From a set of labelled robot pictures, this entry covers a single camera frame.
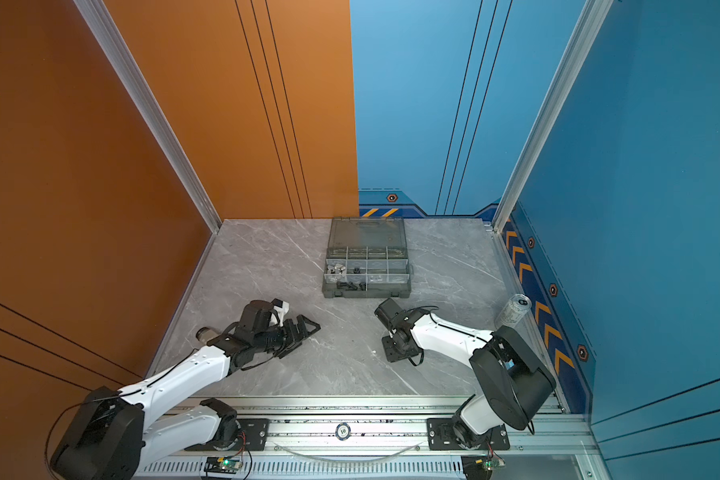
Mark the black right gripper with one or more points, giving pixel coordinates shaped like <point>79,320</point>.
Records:
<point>389,355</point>

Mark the grey plastic organizer box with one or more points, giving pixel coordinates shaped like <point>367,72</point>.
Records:
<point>367,258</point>

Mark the brown cylinder object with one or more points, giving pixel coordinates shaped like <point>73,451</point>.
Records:
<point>206,334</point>

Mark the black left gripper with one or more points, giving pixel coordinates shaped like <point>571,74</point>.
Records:
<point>303,332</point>

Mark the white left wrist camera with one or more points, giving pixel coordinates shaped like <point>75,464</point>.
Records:
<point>279,311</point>

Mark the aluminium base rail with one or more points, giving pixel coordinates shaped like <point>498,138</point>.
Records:
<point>388,437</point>

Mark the green circuit board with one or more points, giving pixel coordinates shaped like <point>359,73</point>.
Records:
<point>222,465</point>

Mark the aluminium corner post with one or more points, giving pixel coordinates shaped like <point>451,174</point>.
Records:
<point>105,31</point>
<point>584,34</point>

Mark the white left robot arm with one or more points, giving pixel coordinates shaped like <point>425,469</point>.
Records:
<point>114,433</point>

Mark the left aluminium corner post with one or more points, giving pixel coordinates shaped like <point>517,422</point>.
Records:
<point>105,31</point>

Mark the right aluminium corner post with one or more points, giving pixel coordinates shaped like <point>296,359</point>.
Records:
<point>584,34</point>

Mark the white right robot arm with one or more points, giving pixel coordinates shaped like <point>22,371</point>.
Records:
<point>514,381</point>

